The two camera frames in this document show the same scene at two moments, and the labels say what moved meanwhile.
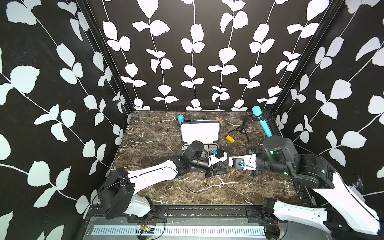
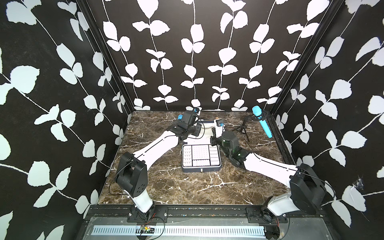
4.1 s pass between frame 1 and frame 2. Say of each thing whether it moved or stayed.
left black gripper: moved
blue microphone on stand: stayed
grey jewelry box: moved
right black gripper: moved
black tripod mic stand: stayed
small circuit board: stayed
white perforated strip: stayed
